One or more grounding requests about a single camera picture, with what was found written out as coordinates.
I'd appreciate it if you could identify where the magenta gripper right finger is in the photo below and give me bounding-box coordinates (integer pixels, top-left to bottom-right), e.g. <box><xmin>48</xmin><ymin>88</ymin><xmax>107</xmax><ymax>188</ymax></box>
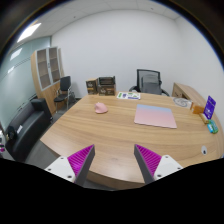
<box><xmin>134</xmin><ymin>144</ymin><xmax>182</xmax><ymax>184</ymax></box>

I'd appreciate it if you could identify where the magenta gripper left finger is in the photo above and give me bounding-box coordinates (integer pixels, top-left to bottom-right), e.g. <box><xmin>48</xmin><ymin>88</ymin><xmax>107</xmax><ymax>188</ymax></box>
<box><xmin>46</xmin><ymin>145</ymin><xmax>95</xmax><ymax>186</ymax></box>

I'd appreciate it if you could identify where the pink gradient mouse pad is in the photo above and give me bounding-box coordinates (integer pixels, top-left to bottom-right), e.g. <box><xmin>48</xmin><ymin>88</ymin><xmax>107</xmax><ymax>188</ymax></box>
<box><xmin>134</xmin><ymin>104</ymin><xmax>177</xmax><ymax>128</ymax></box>

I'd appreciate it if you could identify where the pink computer mouse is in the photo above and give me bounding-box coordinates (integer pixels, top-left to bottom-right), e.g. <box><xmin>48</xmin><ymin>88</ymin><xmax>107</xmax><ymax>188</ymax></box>
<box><xmin>94</xmin><ymin>102</ymin><xmax>108</xmax><ymax>114</ymax></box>

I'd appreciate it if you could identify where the white round sticker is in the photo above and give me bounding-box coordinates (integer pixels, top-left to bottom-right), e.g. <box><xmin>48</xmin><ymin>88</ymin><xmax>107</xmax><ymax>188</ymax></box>
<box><xmin>201</xmin><ymin>145</ymin><xmax>208</xmax><ymax>155</ymax></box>

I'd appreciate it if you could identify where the black leather sofa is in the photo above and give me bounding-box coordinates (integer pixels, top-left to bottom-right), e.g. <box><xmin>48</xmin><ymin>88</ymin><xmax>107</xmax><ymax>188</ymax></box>
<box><xmin>6</xmin><ymin>98</ymin><xmax>52</xmax><ymax>162</ymax></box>

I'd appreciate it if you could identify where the teal small packet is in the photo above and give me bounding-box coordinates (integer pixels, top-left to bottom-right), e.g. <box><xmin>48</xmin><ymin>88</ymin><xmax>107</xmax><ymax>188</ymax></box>
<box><xmin>207</xmin><ymin>120</ymin><xmax>219</xmax><ymax>134</ymax></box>

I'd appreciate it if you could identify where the orange small box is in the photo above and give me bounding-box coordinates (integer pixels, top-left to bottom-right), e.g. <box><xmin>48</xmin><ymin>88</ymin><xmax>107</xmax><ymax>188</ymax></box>
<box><xmin>191</xmin><ymin>105</ymin><xmax>204</xmax><ymax>114</ymax></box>

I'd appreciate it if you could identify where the black visitor chair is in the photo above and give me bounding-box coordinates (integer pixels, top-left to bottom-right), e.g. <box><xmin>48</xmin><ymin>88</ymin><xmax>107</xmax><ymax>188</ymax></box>
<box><xmin>54</xmin><ymin>76</ymin><xmax>75</xmax><ymax>105</ymax></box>

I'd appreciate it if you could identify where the green white leaflet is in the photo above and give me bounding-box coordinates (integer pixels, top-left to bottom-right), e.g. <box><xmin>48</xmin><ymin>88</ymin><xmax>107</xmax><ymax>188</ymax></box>
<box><xmin>117</xmin><ymin>92</ymin><xmax>141</xmax><ymax>100</ymax></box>

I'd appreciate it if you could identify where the wooden side cabinet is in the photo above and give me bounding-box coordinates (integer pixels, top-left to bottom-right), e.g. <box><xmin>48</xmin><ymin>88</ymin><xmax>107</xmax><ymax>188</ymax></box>
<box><xmin>172</xmin><ymin>83</ymin><xmax>206</xmax><ymax>106</ymax></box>

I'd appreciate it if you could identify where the purple standing card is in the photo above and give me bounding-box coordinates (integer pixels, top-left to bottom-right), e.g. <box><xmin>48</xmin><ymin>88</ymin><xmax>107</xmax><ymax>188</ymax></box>
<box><xmin>204</xmin><ymin>96</ymin><xmax>216</xmax><ymax>120</ymax></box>

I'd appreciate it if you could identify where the brown cardboard box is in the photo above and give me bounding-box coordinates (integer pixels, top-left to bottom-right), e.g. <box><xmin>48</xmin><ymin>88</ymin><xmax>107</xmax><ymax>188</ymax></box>
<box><xmin>86</xmin><ymin>79</ymin><xmax>98</xmax><ymax>95</ymax></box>

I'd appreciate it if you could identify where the black mesh office chair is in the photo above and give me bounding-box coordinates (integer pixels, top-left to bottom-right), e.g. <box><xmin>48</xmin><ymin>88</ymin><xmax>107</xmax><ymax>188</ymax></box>
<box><xmin>129</xmin><ymin>69</ymin><xmax>169</xmax><ymax>96</ymax></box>

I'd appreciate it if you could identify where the wooden glass-door cabinet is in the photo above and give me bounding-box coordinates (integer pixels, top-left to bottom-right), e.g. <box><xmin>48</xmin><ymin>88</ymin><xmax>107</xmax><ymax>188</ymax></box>
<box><xmin>31</xmin><ymin>47</ymin><xmax>63</xmax><ymax>114</ymax></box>

